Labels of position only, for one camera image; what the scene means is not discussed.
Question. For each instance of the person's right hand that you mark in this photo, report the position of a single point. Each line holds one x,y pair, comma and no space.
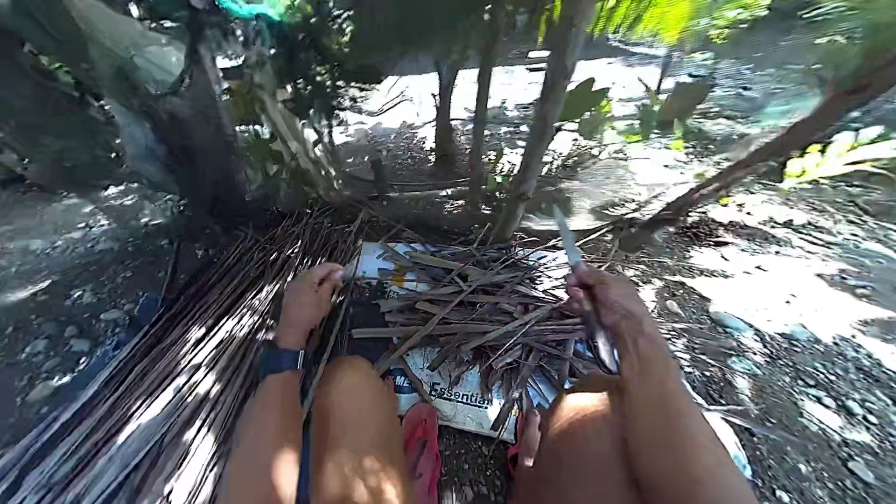
621,308

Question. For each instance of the person's left hand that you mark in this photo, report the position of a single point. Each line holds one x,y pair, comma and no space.
302,306

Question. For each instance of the person's right fingers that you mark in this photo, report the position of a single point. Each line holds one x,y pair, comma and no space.
580,285

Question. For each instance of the person's left fingers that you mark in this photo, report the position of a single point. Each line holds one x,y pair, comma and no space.
327,274

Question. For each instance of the knife with long blade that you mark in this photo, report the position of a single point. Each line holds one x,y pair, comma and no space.
568,239

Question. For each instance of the long thin brown stalk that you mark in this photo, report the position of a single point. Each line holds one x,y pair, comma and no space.
338,323

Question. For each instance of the person's left forearm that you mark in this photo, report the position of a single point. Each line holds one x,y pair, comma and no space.
264,427

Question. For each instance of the person's right forearm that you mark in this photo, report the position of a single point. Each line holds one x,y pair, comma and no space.
675,427

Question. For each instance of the pile of short split sticks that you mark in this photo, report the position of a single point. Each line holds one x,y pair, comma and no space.
483,318

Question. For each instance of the person's legs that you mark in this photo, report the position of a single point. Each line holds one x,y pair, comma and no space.
355,427

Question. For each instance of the heap of long dry stalks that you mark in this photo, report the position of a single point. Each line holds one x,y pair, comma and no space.
189,350

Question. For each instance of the white printed sack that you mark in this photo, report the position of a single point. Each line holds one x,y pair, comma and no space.
462,406

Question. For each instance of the thick leaning tree trunk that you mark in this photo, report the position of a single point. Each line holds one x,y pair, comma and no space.
549,115

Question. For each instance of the green cactus plant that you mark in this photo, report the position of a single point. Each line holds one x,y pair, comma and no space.
680,105
582,103

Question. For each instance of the large dark tree trunk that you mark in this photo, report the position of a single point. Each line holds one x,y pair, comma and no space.
199,133

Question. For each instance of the short dark tree trunk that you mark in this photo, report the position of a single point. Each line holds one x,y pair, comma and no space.
445,119

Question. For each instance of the slim upright tree trunk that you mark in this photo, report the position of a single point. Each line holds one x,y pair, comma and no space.
481,105

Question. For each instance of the brown slanting branch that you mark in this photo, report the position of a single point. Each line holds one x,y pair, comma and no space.
756,162

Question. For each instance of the blue sheet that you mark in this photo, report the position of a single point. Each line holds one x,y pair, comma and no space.
115,353

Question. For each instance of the turquoise net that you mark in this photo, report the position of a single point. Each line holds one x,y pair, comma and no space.
248,8

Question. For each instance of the green palm leaves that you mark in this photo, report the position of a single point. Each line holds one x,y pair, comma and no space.
658,17

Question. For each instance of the bright green leafy plant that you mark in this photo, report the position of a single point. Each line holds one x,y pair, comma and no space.
843,161

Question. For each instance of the translucent grey plastic sheet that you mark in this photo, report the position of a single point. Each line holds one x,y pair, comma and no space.
140,49

